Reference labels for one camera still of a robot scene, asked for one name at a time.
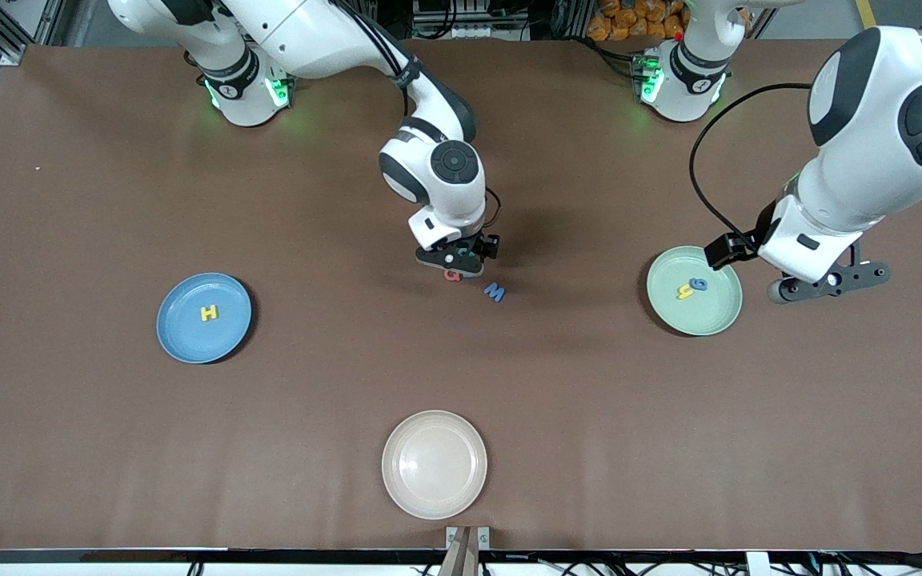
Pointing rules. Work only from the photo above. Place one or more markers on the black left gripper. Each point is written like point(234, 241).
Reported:
point(765, 225)

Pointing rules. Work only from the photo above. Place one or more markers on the white power strip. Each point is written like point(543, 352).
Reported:
point(485, 32)

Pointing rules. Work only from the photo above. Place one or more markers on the metal table edge bracket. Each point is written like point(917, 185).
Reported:
point(451, 534)

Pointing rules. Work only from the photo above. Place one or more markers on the bag of orange items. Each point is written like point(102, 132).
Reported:
point(629, 20)

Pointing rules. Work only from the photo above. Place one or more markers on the blue foam lowercase g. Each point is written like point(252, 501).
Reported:
point(701, 282)

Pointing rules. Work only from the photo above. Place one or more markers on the white paper tag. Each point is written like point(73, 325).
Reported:
point(757, 564)

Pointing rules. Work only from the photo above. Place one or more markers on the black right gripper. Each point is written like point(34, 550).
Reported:
point(483, 245)

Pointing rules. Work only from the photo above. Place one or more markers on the blue plate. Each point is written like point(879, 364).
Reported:
point(189, 344)

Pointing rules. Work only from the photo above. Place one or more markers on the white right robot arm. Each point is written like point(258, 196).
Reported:
point(309, 32)

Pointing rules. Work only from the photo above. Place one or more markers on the beige plate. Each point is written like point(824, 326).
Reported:
point(434, 464)

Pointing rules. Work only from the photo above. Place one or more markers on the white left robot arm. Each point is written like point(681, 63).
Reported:
point(869, 160)

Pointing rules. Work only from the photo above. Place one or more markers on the green plate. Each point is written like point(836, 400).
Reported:
point(693, 316)

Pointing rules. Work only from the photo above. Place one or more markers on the yellow foam uppercase H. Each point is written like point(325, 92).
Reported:
point(210, 313)

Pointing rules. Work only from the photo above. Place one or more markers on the dark blue foam letter W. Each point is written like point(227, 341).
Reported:
point(494, 292)

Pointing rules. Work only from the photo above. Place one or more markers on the yellow foam lowercase h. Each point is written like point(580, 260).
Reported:
point(685, 293)

